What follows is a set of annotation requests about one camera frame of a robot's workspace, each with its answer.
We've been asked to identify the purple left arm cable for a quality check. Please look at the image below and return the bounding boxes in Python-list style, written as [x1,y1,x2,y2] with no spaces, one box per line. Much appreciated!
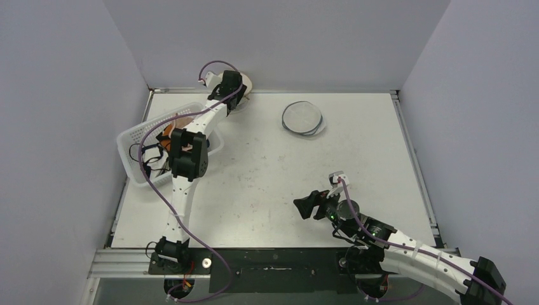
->
[139,60,245,304]

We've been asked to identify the beige lace bra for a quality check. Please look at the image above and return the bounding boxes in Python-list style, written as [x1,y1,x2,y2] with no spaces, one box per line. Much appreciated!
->
[172,115,193,130]

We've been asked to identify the aluminium front frame rail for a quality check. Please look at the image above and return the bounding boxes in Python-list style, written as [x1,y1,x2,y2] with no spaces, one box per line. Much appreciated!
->
[86,248,467,279]

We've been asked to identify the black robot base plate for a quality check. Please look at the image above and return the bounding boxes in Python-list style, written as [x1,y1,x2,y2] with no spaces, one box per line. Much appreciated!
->
[147,247,389,294]

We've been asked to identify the white perforated plastic basket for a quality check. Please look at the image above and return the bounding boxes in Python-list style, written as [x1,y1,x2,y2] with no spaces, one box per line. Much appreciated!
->
[116,102,224,187]

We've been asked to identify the white mesh bag beige trim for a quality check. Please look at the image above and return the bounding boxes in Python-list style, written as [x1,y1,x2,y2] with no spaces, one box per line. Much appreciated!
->
[230,72,253,114]

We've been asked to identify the orange bra black straps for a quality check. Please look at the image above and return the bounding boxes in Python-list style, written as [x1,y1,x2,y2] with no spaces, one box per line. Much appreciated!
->
[156,125,175,150]

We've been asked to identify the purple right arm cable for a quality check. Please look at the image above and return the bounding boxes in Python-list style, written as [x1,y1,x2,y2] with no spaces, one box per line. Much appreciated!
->
[336,177,515,305]

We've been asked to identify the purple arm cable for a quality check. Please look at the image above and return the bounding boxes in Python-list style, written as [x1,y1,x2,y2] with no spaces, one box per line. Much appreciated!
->
[336,177,515,305]
[139,60,245,304]

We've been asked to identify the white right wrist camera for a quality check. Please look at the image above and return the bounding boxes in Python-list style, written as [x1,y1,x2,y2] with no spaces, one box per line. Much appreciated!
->
[329,171,349,189]

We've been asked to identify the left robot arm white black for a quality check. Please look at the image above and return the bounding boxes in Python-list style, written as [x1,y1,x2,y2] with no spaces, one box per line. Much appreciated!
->
[155,70,247,274]

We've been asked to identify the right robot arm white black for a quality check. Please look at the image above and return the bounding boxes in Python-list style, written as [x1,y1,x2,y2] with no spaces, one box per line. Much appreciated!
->
[293,190,509,304]

